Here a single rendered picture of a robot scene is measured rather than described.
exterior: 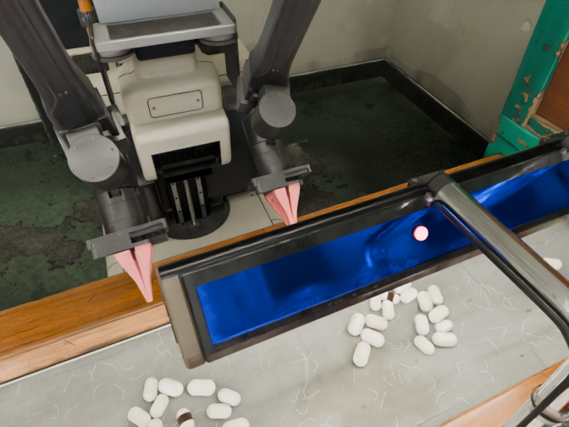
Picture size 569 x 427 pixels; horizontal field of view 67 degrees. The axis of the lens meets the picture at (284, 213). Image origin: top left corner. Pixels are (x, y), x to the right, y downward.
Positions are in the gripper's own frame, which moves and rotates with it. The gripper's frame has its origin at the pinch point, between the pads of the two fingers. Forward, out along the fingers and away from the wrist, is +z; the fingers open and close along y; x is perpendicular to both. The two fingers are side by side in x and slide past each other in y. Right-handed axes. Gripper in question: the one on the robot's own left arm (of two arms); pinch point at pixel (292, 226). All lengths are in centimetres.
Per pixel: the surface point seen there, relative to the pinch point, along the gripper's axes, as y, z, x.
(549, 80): 57, -12, -7
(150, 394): -28.1, 15.9, -4.6
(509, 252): -0.1, 6.3, -44.3
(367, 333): 3.7, 18.7, -7.9
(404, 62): 149, -77, 150
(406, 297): 13.0, 16.5, -5.5
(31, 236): -69, -30, 136
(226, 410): -19.3, 20.6, -8.8
